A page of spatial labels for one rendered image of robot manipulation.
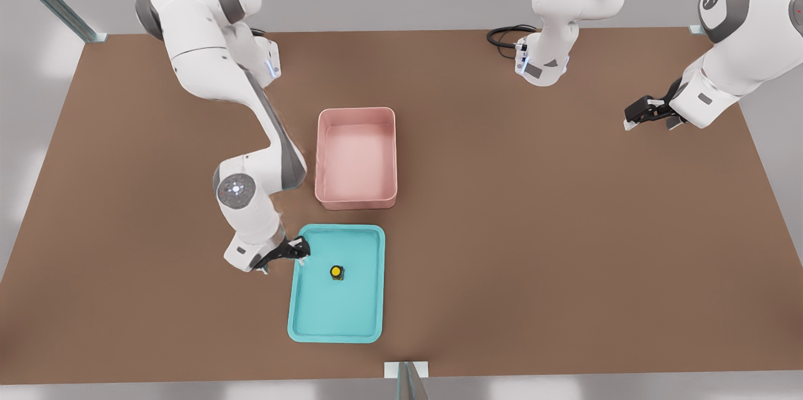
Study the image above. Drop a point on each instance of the pale blue-green tray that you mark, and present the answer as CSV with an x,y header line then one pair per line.
x,y
339,306

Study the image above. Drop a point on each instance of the yellow round button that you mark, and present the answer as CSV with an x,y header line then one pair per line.
x,y
337,271

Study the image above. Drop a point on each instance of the pink plastic box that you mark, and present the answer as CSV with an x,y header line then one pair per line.
x,y
356,158

